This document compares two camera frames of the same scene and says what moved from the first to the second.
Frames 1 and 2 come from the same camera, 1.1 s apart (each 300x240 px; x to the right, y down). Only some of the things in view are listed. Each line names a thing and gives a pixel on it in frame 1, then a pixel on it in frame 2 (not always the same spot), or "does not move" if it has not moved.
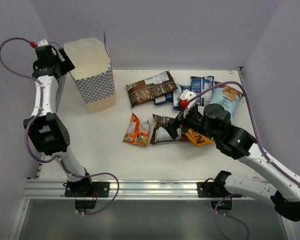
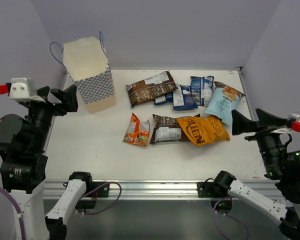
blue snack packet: x=177 y=93 does not move
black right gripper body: x=190 y=119 to x=271 y=148
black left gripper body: x=65 y=63 to x=51 y=105
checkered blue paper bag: x=93 y=74 does not move
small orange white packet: x=137 y=133 does not move
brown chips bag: x=151 y=88 does not move
